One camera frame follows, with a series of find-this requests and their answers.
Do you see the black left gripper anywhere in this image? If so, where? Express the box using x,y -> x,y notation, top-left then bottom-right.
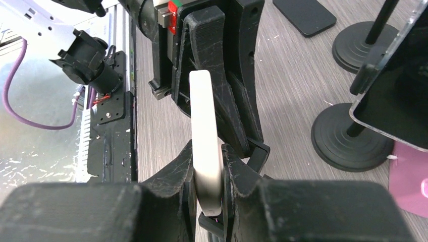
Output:
121,1 -> 264,158

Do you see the smartphone with clear case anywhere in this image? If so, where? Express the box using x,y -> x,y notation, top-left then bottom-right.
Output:
349,1 -> 427,152

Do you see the black phone stand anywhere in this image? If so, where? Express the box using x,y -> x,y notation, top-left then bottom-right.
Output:
332,0 -> 399,74
198,138 -> 270,241
311,103 -> 394,172

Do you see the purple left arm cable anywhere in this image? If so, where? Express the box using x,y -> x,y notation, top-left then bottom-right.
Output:
2,38 -> 84,131

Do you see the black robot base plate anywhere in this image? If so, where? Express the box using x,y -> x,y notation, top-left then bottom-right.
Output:
75,51 -> 138,183

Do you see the smartphone with cream case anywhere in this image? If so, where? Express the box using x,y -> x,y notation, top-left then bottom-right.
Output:
189,70 -> 223,217

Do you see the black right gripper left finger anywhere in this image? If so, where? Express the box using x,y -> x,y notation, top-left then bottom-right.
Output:
1,143 -> 196,241

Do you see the black smartphone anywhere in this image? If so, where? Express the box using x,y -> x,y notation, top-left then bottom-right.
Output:
273,0 -> 337,38

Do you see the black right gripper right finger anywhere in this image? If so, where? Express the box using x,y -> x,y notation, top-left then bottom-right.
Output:
222,144 -> 414,241

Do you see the pink wedge stand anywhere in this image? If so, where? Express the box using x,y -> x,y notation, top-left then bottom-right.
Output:
388,142 -> 427,218

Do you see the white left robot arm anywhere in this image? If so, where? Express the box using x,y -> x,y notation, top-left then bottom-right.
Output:
1,1 -> 264,158

